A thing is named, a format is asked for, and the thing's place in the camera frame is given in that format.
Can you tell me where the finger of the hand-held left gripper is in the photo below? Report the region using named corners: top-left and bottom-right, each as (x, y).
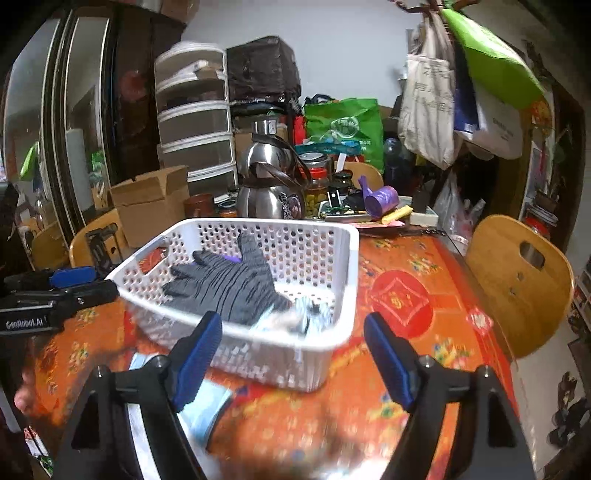
top-left (0, 279), bottom-right (120, 317)
top-left (2, 266), bottom-right (98, 291)

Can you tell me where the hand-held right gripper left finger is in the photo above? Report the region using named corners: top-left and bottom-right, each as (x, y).
top-left (53, 310), bottom-right (223, 480)

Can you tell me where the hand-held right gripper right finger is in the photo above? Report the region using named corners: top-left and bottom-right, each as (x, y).
top-left (364, 311), bottom-right (536, 480)

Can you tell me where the grey striped knit glove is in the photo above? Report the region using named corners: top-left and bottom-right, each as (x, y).
top-left (161, 231), bottom-right (294, 326)

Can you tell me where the white perforated plastic basket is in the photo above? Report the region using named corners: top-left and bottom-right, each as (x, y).
top-left (105, 218), bottom-right (360, 393)

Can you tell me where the person's left hand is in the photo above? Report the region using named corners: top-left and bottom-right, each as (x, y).
top-left (14, 364), bottom-right (42, 416)

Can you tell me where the wooden chair with rounded slot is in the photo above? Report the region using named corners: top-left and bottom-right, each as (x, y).
top-left (69, 208), bottom-right (127, 268)
top-left (465, 215), bottom-right (575, 360)

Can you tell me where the clear plastic bag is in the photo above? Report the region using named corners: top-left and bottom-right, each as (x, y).
top-left (129, 353), bottom-right (234, 455)

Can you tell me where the red floral tablecloth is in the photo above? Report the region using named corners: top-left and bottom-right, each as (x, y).
top-left (28, 231), bottom-right (518, 480)

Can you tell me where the brown cardboard box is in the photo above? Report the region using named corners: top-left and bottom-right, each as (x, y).
top-left (110, 165), bottom-right (190, 249)

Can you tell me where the dark glass-door cabinet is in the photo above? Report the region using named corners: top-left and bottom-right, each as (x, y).
top-left (0, 0), bottom-right (185, 268)

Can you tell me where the glass jar of green olives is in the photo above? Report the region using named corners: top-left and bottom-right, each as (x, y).
top-left (298, 152), bottom-right (331, 220)

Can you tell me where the white plastic drawer tower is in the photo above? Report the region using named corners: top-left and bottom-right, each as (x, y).
top-left (154, 41), bottom-right (238, 197)

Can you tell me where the dark plastic bottle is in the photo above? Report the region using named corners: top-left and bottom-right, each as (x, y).
top-left (383, 137), bottom-right (411, 185)

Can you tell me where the steel kettle with tall lid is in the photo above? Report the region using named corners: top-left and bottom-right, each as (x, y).
top-left (238, 117), bottom-right (301, 185)

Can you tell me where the potted plant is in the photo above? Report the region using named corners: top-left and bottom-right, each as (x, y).
top-left (526, 129), bottom-right (573, 213)

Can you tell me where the green shopping bag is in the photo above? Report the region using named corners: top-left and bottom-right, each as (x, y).
top-left (304, 95), bottom-right (385, 174)

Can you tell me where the white hanging bag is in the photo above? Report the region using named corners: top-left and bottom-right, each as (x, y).
top-left (455, 83), bottom-right (525, 160)

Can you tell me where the beige canvas tote bag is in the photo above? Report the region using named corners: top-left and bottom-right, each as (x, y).
top-left (398, 18), bottom-right (462, 171)

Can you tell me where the dark blue hanging bag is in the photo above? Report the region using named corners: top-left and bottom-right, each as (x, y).
top-left (452, 46), bottom-right (481, 134)

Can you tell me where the dark wrapped box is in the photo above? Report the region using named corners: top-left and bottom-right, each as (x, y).
top-left (226, 37), bottom-right (302, 104)

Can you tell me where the bright green hanging bag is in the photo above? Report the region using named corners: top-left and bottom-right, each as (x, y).
top-left (441, 7), bottom-right (546, 109)

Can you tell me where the steel kettle with brown handle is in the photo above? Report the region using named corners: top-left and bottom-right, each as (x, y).
top-left (236, 161), bottom-right (308, 220)

